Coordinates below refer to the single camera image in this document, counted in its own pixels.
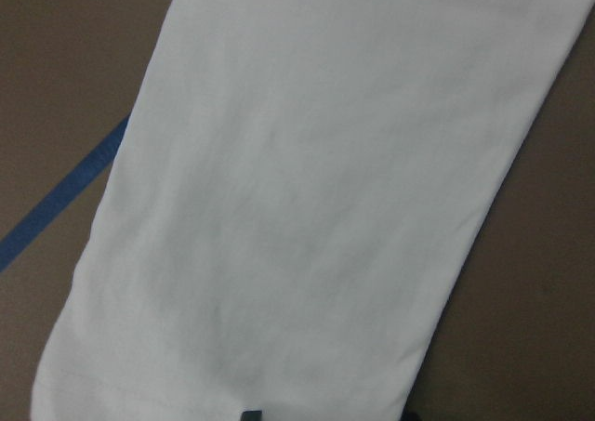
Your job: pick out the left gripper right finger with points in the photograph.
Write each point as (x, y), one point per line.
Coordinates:
(411, 416)

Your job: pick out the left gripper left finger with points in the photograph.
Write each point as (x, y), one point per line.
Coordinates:
(251, 415)

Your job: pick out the white long-sleeve printed shirt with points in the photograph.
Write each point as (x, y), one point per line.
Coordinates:
(298, 187)

